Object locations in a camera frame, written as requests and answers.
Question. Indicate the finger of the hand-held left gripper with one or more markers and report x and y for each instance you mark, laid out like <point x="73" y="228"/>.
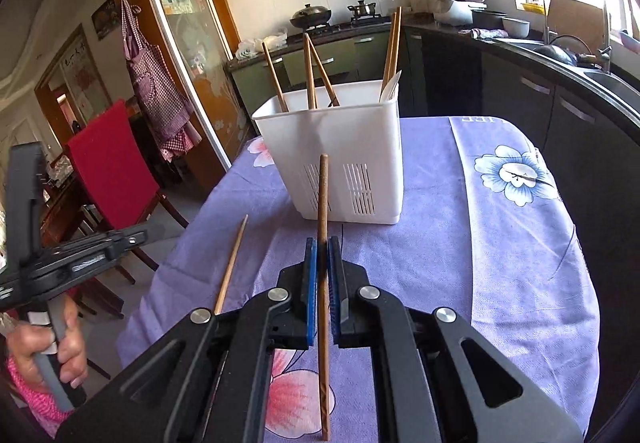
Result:
<point x="125" y="239"/>
<point x="117" y="253"/>

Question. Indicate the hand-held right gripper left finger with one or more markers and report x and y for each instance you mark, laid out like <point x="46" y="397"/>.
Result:
<point x="311" y="293"/>

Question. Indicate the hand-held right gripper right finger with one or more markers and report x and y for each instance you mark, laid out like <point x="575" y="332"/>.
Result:
<point x="336" y="283"/>

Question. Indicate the dark brown wooden chopstick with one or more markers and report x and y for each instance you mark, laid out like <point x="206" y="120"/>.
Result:
<point x="323" y="203"/>

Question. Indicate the thin light bamboo chopstick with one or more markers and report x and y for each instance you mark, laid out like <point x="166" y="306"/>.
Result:
<point x="230" y="268"/>

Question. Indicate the white plastic utensil holder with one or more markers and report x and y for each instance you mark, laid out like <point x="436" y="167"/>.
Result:
<point x="300" y="148"/>

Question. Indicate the person's left forearm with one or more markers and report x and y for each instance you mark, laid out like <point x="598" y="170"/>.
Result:
<point x="25" y="393"/>

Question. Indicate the person's left hand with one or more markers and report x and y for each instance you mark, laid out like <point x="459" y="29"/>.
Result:
<point x="75" y="348"/>

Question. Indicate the wooden dining table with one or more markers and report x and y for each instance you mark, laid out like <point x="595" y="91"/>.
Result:
<point x="65" y="208"/>

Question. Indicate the red chair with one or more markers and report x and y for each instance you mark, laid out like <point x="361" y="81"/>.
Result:
<point x="110" y="163"/>

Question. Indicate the purple floral tablecloth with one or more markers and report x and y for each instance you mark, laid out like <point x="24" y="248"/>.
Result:
<point x="450" y="273"/>

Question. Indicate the checkered apron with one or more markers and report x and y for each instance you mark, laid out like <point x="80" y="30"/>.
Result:
<point x="155" y="83"/>

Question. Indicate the floral glass sliding door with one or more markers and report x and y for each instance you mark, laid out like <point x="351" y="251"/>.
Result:
<point x="190" y="48"/>

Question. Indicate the white spoon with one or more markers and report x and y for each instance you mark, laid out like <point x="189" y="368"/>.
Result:
<point x="391" y="85"/>

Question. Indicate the white plastic bags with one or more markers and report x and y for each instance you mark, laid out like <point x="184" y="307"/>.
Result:
<point x="255" y="45"/>

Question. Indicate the gas stove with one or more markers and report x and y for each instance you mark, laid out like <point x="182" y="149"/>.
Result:
<point x="345" y="25"/>

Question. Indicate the black wok with lid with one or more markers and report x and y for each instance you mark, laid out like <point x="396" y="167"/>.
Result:
<point x="311" y="15"/>

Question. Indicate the dark kitchen cabinets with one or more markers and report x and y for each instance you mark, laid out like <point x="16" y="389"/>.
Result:
<point x="550" y="113"/>

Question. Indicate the dark cooking pot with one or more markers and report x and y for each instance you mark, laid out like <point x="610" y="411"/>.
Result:
<point x="362" y="9"/>

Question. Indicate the pink cloth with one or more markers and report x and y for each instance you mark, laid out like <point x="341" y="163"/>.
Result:
<point x="482" y="33"/>

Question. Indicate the dark frying pan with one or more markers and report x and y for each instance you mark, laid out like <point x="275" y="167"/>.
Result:
<point x="489" y="19"/>

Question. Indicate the white bowl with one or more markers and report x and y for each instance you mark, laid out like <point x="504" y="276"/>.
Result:
<point x="516" y="26"/>

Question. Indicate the wok in sink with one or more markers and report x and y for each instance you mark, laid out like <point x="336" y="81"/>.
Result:
<point x="557" y="52"/>

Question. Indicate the yellow sponge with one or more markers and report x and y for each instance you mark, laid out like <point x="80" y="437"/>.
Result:
<point x="533" y="7"/>

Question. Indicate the steel sink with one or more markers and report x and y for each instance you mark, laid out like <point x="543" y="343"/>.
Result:
<point x="617" y="83"/>

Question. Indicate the tall chrome faucet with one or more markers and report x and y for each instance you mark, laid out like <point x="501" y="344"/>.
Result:
<point x="607" y="23"/>

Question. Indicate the framed wall picture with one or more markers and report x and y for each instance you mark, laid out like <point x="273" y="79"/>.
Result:
<point x="82" y="78"/>

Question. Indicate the dark wall poster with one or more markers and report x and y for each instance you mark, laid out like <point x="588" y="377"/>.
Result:
<point x="106" y="18"/>

